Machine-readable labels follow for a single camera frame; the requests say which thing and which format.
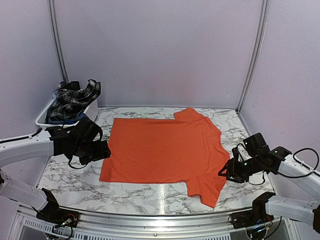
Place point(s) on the white plastic laundry bin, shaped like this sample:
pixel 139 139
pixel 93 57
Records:
pixel 90 110

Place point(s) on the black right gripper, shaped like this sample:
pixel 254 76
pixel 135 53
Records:
pixel 232 170

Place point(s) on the right aluminium corner post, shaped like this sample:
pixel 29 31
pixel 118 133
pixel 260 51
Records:
pixel 255 54

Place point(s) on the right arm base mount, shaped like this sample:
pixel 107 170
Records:
pixel 249 218

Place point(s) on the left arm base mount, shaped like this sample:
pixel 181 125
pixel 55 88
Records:
pixel 58 216

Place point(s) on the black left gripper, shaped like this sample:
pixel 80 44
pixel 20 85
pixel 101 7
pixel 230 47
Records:
pixel 102 152

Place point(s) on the blue garment in bin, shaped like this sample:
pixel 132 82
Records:
pixel 55 121

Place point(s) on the aluminium front frame rail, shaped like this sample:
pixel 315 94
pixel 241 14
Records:
pixel 113 226

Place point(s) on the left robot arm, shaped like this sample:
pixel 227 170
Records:
pixel 73 141

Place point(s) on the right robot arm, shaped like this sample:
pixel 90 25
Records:
pixel 278 161

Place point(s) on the black white plaid shirt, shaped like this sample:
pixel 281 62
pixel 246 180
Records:
pixel 71 98

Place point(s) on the orange t-shirt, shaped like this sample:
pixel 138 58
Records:
pixel 186 148

